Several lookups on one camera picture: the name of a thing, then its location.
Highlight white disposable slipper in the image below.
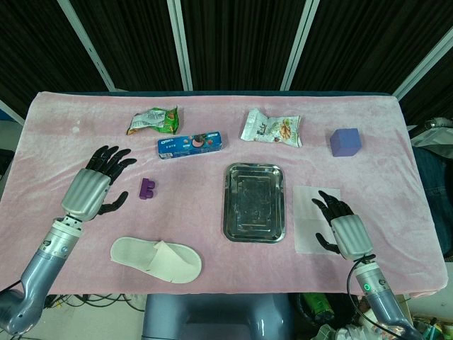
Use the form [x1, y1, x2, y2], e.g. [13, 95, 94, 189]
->
[110, 236, 203, 284]

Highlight white and green snack bag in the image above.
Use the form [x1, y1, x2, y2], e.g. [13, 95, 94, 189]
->
[240, 108, 304, 147]

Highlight white partition post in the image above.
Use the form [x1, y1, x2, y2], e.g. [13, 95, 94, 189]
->
[58, 0, 117, 92]
[391, 26, 453, 100]
[168, 0, 194, 91]
[0, 98, 25, 125]
[279, 0, 321, 91]

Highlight purple toy building block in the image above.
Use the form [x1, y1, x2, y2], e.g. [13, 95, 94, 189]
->
[138, 177, 158, 201]

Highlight purple foam cube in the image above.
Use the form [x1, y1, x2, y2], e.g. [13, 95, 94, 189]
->
[329, 128, 363, 158]

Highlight blue Oreo cookie box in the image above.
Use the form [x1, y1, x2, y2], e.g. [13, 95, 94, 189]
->
[156, 131, 227, 161]

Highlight grey-blue robot torso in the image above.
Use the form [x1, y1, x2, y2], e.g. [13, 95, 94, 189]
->
[141, 293, 294, 340]

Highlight black and silver left hand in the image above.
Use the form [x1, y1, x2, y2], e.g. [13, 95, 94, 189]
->
[60, 144, 138, 222]

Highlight crumpled green snack bag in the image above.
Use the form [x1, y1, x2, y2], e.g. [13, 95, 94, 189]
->
[126, 106, 181, 136]

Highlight black floor cables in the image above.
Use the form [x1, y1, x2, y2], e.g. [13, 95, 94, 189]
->
[44, 293, 146, 313]

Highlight black and silver right hand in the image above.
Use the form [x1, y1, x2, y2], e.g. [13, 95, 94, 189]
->
[311, 190, 375, 261]

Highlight dark blue jeans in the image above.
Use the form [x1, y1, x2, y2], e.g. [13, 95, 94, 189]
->
[412, 147, 453, 263]

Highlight white paper sheet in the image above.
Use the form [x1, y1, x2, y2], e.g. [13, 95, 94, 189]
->
[292, 185, 343, 254]

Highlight silver foil bag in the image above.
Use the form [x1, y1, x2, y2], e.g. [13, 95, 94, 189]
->
[410, 118, 453, 149]

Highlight metal tray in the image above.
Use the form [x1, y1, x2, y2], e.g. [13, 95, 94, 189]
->
[222, 162, 286, 244]

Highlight pink plush table cloth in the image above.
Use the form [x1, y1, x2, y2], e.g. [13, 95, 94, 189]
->
[0, 91, 447, 298]

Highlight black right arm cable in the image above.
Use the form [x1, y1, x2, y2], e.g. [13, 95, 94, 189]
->
[345, 254, 382, 340]

